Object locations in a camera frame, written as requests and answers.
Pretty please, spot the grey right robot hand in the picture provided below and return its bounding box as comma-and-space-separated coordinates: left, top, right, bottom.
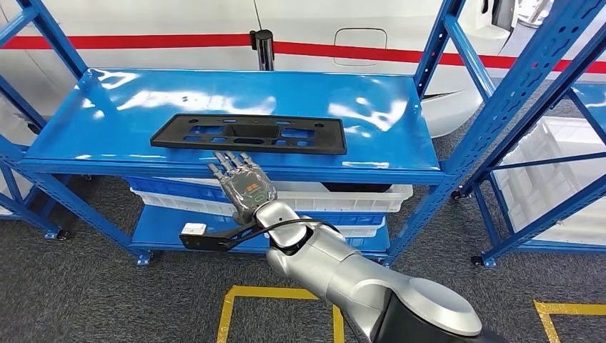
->
207, 150, 278, 226

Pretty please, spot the black plastic plate bracket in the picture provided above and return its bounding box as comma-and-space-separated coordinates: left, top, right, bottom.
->
150, 113, 348, 156

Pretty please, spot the black plastic part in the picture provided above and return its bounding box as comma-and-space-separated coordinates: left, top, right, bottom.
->
322, 182, 382, 193

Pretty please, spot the yellow floor tape square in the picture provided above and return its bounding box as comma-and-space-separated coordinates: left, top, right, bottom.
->
217, 285, 346, 343

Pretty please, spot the red barrier belt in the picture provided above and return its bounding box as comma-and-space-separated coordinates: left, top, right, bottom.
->
0, 33, 252, 51
273, 40, 606, 75

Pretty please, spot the large white plastic crate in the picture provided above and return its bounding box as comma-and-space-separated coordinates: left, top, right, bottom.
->
492, 116, 606, 246
0, 170, 33, 217

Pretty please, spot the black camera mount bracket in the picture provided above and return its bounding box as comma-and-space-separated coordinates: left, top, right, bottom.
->
178, 221, 266, 253

